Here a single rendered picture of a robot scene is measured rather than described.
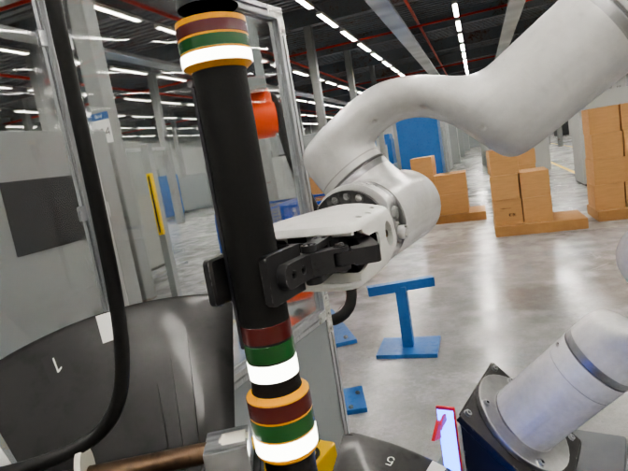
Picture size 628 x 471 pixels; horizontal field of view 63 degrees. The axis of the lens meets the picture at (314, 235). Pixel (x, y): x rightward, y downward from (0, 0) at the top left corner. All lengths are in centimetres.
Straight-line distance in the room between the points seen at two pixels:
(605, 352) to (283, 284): 65
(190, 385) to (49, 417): 12
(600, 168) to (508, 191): 133
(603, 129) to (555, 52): 784
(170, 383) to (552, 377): 64
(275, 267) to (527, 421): 71
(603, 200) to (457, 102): 794
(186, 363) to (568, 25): 43
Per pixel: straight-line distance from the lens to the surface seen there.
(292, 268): 32
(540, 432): 97
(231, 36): 32
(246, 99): 32
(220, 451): 37
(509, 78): 50
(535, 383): 95
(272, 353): 33
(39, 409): 50
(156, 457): 39
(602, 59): 51
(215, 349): 48
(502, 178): 778
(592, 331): 90
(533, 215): 788
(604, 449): 115
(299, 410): 35
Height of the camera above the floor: 154
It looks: 9 degrees down
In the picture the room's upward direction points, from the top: 9 degrees counter-clockwise
